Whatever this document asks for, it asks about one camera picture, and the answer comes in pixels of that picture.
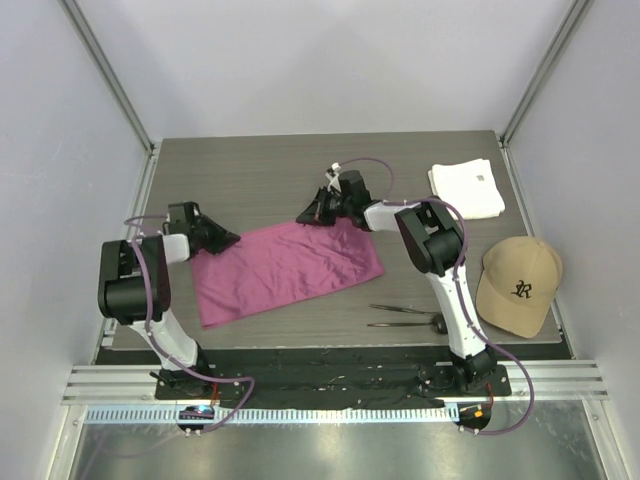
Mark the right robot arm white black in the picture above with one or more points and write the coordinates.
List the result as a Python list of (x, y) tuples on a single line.
[(436, 246)]

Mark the aluminium frame post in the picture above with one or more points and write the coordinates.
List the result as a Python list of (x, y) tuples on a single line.
[(85, 32), (562, 37)]

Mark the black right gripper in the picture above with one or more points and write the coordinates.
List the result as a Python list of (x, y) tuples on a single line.
[(317, 214)]

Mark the aluminium front rail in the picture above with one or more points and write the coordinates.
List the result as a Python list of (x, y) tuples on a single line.
[(120, 384)]

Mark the tan baseball cap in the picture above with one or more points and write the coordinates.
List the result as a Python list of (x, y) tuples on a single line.
[(520, 278)]

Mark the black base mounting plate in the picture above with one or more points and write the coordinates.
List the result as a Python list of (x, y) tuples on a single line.
[(336, 378)]

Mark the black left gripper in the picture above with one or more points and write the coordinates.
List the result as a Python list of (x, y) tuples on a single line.
[(222, 239)]

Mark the dark metal spoon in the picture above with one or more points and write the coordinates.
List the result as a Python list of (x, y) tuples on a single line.
[(437, 322)]

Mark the white folded towel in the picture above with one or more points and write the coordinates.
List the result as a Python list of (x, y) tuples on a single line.
[(470, 187)]

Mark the slotted cable duct strip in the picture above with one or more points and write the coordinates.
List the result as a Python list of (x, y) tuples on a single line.
[(202, 414)]

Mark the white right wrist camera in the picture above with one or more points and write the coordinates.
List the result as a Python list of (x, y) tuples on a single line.
[(332, 175)]

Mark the magenta cloth napkin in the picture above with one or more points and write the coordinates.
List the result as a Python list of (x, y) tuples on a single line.
[(281, 265)]

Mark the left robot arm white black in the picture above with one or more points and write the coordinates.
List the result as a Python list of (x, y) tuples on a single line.
[(134, 290)]

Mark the dark metal fork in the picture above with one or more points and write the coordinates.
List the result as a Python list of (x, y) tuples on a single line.
[(403, 310)]

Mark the aluminium frame post left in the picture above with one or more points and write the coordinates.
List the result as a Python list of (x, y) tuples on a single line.
[(85, 32)]

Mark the aluminium frame post right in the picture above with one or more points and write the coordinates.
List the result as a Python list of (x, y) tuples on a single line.
[(562, 37)]

